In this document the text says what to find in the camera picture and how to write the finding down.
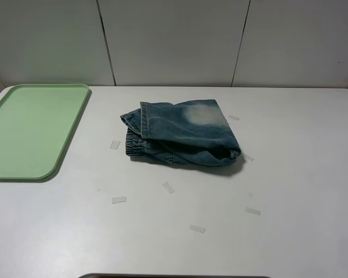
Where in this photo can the green plastic tray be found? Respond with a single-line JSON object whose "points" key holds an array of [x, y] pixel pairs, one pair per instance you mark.
{"points": [[36, 126]]}

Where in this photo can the blue children's denim shorts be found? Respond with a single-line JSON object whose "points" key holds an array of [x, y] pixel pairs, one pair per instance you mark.
{"points": [[190, 133]]}

